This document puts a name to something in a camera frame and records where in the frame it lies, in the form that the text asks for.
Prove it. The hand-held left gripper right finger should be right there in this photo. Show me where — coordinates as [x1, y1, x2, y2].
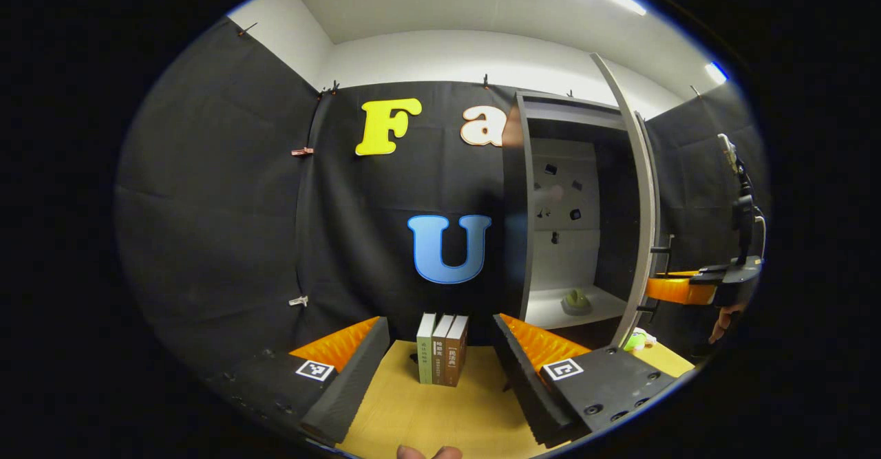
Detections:
[492, 313, 679, 449]

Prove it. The dark grey cabinet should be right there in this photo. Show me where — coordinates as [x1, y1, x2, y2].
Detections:
[501, 91, 644, 332]

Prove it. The pale green bottle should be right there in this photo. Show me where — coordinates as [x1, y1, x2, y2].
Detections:
[561, 288, 594, 317]

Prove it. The black backdrop cloth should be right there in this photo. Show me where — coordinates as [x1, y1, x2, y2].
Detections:
[114, 17, 768, 377]

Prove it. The brown book with white label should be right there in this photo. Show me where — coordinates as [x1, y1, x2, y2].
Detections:
[432, 314, 456, 386]

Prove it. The green and white book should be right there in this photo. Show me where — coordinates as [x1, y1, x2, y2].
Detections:
[416, 313, 437, 385]

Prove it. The dark brown book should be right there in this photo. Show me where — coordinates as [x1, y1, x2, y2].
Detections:
[444, 315, 470, 387]

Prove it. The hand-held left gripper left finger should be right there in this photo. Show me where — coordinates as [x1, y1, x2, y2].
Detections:
[227, 316, 391, 446]

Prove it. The black cabinet door handle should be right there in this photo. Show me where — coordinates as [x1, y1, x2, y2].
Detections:
[637, 235, 675, 323]

